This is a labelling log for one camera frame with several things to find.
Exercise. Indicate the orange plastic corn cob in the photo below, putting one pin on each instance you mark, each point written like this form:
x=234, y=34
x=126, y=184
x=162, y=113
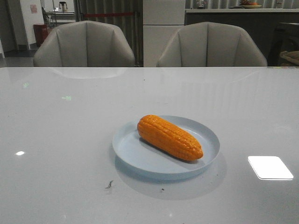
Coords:
x=169, y=137

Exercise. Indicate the light blue round plate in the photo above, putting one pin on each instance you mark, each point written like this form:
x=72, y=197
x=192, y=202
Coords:
x=147, y=160

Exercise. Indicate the right grey upholstered chair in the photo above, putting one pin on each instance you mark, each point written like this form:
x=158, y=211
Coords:
x=210, y=44

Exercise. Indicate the grey upholstered chair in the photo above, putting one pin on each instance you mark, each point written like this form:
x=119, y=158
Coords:
x=210, y=44
x=85, y=44

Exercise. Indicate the white refrigerator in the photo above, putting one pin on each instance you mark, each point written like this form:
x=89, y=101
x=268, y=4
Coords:
x=160, y=19

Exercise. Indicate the left grey upholstered chair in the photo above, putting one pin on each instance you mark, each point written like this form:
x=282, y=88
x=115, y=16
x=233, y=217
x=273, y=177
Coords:
x=85, y=44

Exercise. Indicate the red barrier belt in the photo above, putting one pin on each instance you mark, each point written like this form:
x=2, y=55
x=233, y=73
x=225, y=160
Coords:
x=108, y=15

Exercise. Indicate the small ornament on counter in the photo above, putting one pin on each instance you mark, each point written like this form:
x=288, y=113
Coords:
x=202, y=4

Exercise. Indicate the distant metal work table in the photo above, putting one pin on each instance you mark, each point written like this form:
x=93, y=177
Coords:
x=61, y=17

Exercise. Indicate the red bin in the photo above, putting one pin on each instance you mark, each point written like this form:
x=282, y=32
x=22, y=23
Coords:
x=41, y=33

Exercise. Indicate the dark grey counter cabinet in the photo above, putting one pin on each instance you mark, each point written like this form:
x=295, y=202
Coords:
x=259, y=23

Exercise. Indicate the fruit bowl on counter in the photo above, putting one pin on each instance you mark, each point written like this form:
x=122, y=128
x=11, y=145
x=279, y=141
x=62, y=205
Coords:
x=247, y=4

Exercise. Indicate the dark wooden chair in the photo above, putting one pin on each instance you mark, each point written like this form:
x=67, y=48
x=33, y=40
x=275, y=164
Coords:
x=285, y=40

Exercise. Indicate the pink wall notice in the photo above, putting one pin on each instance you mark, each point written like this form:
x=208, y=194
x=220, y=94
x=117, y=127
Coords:
x=33, y=8

